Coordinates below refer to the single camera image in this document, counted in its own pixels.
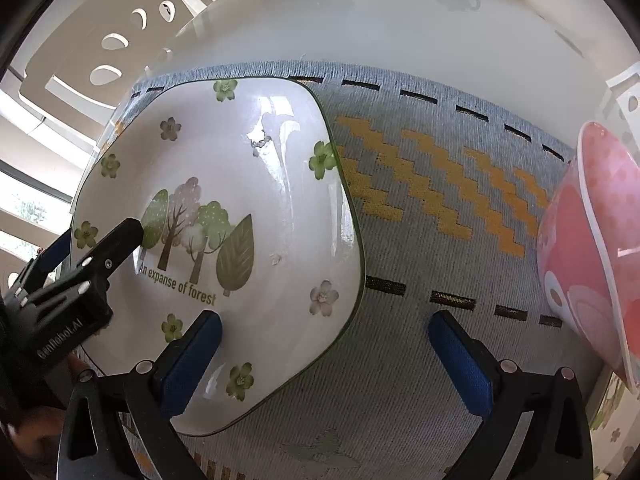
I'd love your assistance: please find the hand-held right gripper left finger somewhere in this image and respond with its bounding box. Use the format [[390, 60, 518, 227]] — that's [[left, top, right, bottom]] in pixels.
[[57, 310, 224, 480]]

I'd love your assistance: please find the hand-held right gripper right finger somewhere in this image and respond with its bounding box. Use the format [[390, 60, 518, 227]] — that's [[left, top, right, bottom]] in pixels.
[[428, 310, 596, 480]]

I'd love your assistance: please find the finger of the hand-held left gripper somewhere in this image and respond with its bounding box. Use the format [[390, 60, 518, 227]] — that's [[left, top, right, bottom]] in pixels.
[[22, 218, 145, 311], [6, 230, 72, 293]]

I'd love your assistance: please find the white tree print plate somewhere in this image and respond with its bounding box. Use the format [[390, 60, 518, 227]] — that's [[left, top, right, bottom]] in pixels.
[[587, 375, 636, 476], [70, 76, 365, 436]]

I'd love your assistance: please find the person's left hand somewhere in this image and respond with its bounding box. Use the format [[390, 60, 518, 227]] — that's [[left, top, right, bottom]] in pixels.
[[0, 354, 93, 466]]

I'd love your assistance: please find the grey yellow woven placemat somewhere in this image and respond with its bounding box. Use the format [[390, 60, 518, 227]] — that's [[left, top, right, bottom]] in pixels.
[[97, 61, 608, 480]]

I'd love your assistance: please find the pink printed bowl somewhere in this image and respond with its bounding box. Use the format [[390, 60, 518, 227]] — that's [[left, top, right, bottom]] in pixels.
[[536, 121, 640, 395]]

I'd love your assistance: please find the white chair with oval holes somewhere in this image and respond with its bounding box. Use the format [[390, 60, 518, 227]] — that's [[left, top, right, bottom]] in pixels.
[[20, 0, 201, 121], [605, 62, 640, 146]]

